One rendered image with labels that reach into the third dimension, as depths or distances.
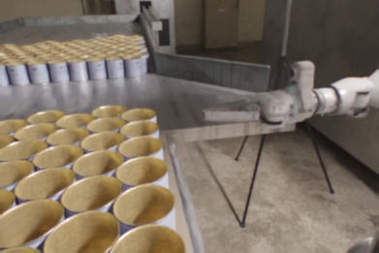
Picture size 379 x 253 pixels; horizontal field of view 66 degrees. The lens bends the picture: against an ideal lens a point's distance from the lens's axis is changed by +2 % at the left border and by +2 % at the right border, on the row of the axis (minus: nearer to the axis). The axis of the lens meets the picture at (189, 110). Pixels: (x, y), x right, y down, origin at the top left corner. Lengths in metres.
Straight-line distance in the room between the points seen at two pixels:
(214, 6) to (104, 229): 6.73
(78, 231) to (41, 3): 7.07
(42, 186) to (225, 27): 6.77
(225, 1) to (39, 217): 6.79
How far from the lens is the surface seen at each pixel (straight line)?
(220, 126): 0.77
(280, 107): 0.63
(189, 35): 7.30
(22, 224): 0.41
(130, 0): 5.66
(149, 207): 0.39
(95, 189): 0.41
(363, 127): 2.56
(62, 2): 7.25
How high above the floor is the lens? 1.41
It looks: 23 degrees down
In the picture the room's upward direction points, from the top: 1 degrees counter-clockwise
